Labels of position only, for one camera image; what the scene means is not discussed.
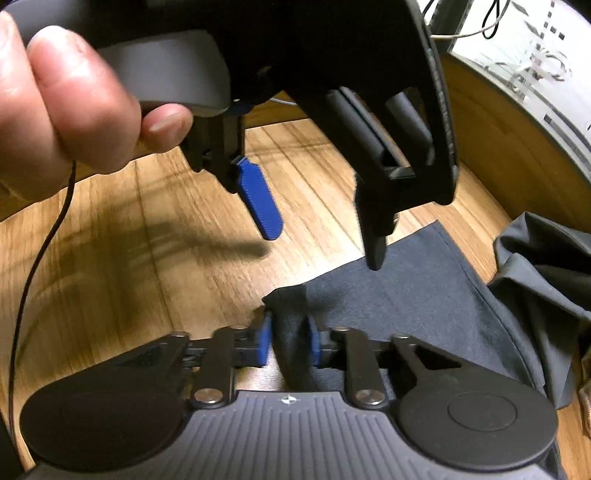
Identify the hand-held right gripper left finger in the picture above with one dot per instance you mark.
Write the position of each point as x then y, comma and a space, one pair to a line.
265, 341

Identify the frosted striped glass partition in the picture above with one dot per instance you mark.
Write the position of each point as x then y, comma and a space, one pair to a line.
531, 69

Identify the grey pants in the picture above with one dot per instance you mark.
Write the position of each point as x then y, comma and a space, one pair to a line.
392, 295

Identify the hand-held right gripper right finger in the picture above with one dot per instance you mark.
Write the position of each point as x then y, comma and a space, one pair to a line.
316, 344

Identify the person's left hand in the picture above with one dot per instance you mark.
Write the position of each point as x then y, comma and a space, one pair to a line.
60, 110

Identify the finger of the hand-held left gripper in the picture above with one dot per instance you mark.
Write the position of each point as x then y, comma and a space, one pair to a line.
375, 230
261, 203

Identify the dark grey garment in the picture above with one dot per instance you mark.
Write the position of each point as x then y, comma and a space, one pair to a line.
545, 277

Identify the brown patterned cloth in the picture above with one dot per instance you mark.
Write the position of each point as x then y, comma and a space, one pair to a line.
584, 400

